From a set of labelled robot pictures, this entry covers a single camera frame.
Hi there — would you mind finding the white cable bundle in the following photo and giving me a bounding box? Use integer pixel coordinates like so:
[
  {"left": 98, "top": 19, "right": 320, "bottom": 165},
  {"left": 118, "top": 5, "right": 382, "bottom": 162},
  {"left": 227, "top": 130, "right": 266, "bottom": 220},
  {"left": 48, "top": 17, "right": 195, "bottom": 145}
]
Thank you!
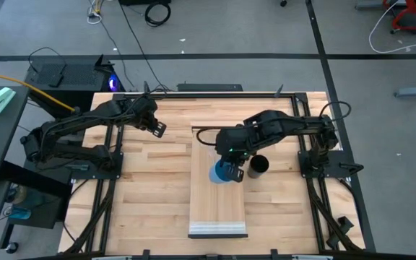
[{"left": 87, "top": 0, "right": 104, "bottom": 25}]

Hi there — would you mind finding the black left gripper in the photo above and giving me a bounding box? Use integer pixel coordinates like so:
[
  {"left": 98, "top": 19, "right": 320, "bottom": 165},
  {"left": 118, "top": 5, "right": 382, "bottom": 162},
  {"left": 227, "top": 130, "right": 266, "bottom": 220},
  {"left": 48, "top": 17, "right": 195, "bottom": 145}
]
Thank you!
[{"left": 128, "top": 96, "right": 168, "bottom": 139}]

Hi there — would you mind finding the thin black floor cable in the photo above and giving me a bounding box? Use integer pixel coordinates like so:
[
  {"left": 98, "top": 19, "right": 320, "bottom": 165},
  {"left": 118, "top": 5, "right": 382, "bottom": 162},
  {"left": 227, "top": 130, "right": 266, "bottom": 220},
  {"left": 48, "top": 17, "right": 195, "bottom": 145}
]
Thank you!
[{"left": 97, "top": 19, "right": 137, "bottom": 91}]

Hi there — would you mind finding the light blue cup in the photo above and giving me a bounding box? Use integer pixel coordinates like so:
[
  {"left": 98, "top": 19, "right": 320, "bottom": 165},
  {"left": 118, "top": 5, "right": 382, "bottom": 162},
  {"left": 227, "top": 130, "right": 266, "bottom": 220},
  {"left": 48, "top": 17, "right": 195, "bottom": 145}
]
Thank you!
[{"left": 208, "top": 160, "right": 238, "bottom": 185}]

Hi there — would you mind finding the red chair base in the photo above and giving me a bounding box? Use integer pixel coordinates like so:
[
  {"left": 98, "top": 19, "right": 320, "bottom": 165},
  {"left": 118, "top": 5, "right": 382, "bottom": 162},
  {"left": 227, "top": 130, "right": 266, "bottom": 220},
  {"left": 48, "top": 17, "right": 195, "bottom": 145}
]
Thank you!
[{"left": 383, "top": 0, "right": 416, "bottom": 35}]

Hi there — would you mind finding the black cup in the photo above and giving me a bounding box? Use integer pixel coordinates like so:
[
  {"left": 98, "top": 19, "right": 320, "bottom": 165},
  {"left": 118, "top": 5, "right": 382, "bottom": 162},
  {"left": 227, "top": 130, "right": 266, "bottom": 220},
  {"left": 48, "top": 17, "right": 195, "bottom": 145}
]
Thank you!
[{"left": 247, "top": 154, "right": 270, "bottom": 180}]

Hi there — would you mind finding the mint green stapler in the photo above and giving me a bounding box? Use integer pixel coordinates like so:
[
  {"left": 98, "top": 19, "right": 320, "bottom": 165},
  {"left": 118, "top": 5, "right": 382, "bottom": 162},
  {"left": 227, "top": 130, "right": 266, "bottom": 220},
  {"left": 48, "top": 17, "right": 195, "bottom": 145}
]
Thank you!
[{"left": 0, "top": 87, "right": 17, "bottom": 116}]

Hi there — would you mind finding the black power strip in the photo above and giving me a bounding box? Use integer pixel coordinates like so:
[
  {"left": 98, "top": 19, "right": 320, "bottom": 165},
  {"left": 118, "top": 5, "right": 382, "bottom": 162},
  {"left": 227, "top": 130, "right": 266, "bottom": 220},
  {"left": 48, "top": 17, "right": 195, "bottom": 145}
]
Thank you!
[{"left": 177, "top": 83, "right": 244, "bottom": 92}]

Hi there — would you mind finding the coiled black cable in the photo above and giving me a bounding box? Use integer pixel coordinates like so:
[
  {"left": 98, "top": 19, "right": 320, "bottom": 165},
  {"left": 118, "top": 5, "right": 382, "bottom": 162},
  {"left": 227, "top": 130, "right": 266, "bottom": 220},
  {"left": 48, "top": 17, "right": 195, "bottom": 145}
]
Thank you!
[{"left": 144, "top": 1, "right": 172, "bottom": 28}]

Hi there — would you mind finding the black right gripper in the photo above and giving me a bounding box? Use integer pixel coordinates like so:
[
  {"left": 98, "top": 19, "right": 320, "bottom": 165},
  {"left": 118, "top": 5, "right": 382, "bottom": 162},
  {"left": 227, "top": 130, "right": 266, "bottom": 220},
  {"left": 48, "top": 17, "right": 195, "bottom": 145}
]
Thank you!
[{"left": 214, "top": 124, "right": 263, "bottom": 183}]

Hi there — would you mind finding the wooden conveyor board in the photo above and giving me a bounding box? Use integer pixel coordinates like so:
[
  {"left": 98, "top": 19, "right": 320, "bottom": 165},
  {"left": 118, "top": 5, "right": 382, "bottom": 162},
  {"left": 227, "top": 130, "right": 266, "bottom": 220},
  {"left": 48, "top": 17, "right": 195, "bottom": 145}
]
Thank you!
[{"left": 188, "top": 126, "right": 248, "bottom": 240}]

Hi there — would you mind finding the yellow floor cable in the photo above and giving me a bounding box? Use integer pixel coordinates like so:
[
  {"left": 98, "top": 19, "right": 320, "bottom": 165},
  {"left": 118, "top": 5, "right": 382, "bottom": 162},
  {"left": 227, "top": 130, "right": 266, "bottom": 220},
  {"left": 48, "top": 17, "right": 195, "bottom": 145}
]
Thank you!
[{"left": 0, "top": 68, "right": 77, "bottom": 113}]

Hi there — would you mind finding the long black floor cable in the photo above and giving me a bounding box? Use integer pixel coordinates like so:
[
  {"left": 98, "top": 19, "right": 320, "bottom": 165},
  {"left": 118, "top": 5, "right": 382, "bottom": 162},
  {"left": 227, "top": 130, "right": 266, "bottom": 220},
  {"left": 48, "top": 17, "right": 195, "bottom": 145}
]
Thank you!
[{"left": 118, "top": 2, "right": 175, "bottom": 93}]

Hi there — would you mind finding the black computer tower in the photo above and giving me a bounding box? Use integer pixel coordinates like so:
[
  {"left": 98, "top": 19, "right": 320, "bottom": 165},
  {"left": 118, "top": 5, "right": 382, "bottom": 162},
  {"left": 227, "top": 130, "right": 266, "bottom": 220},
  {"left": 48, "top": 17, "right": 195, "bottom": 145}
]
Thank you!
[{"left": 25, "top": 53, "right": 126, "bottom": 127}]

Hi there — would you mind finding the tape roll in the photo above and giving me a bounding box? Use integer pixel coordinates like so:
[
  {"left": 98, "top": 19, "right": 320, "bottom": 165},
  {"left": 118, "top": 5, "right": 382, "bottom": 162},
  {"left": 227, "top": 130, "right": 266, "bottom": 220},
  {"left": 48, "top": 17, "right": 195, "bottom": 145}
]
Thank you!
[{"left": 11, "top": 184, "right": 29, "bottom": 204}]

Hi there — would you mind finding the blue bottle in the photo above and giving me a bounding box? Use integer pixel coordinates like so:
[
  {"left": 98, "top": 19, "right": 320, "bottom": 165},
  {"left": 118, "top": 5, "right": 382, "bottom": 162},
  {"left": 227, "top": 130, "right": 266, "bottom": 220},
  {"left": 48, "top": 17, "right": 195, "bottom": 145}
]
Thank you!
[{"left": 7, "top": 206, "right": 33, "bottom": 220}]

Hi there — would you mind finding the white floor cable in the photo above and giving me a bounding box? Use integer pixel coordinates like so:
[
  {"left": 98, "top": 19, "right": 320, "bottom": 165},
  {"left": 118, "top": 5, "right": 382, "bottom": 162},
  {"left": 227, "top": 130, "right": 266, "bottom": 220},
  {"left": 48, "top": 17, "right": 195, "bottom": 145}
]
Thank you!
[{"left": 368, "top": 0, "right": 416, "bottom": 54}]

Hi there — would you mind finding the black metal table frame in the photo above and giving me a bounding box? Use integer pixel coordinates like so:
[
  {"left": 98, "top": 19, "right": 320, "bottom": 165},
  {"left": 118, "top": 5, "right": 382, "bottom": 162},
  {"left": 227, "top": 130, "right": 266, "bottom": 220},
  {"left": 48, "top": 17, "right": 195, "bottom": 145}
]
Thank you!
[{"left": 63, "top": 92, "right": 375, "bottom": 260}]

